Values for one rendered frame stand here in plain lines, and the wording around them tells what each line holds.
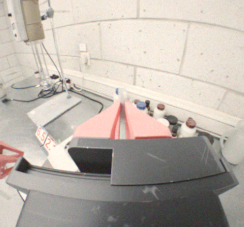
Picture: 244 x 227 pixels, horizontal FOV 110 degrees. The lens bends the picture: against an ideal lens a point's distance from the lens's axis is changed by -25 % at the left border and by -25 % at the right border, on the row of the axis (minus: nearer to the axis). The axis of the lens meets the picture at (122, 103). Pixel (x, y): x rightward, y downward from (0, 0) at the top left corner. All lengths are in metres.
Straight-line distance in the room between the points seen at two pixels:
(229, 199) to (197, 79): 0.47
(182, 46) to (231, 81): 0.25
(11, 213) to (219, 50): 0.91
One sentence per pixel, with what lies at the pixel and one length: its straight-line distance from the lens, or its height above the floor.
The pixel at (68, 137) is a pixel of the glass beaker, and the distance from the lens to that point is 0.37.
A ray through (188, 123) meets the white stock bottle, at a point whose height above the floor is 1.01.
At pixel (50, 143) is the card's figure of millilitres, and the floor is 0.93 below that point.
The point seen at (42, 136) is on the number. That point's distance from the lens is 0.59.
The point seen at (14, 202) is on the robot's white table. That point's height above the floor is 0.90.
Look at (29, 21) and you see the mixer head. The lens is 0.63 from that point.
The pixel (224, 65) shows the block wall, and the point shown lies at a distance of 0.56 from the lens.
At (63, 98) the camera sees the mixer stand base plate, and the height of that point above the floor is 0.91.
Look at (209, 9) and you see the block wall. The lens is 0.55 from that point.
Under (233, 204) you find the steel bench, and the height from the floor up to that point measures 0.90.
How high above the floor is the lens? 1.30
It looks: 35 degrees down
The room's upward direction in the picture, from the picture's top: straight up
